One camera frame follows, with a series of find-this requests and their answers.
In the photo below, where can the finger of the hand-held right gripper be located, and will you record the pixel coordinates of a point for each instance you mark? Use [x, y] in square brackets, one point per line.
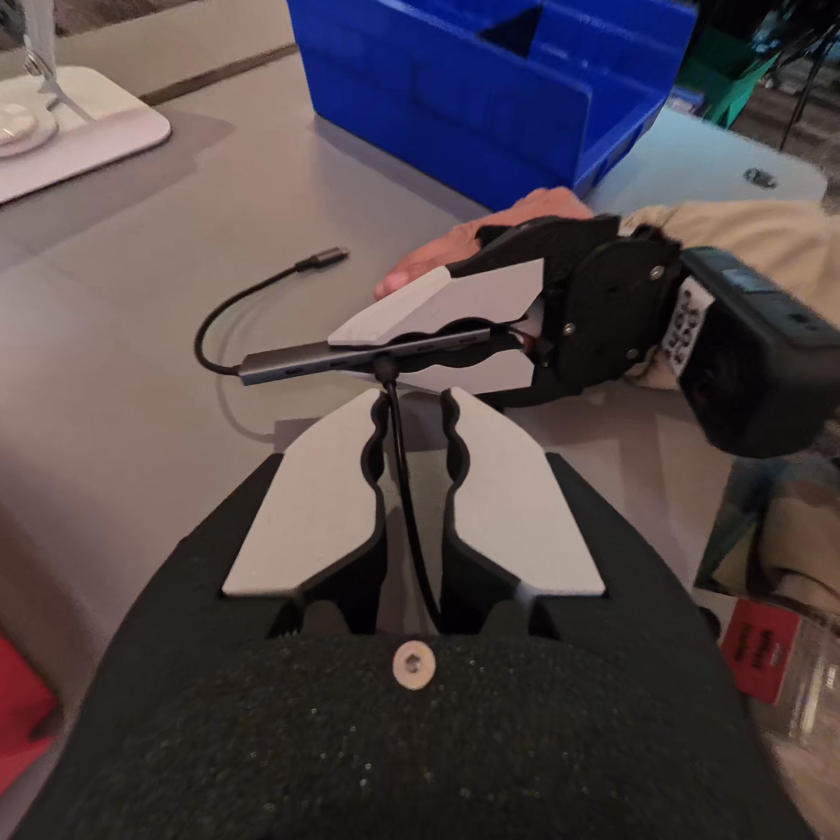
[472, 298]
[485, 374]

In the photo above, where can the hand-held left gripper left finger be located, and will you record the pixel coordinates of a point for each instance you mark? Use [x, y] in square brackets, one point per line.
[308, 518]

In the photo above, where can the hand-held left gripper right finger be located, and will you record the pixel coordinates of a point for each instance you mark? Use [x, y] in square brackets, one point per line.
[518, 525]

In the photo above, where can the grey USB hub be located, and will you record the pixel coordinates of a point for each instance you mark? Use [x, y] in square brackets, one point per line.
[282, 367]

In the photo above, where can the blue plastic bin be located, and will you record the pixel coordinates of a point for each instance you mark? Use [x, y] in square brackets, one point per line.
[426, 98]

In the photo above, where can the red plastic bin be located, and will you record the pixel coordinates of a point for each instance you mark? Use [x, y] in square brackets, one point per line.
[23, 709]

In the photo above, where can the grey desk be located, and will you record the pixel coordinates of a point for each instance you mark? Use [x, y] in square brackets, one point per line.
[131, 394]

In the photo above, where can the person's right hand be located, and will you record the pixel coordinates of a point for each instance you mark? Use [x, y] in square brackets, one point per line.
[525, 207]

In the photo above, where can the green plastic bin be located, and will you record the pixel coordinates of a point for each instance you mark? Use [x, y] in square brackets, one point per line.
[722, 79]

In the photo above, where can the red badge card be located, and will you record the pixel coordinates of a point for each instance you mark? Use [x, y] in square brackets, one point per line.
[758, 649]

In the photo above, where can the wooden book stand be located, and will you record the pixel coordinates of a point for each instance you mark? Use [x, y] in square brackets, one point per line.
[111, 124]

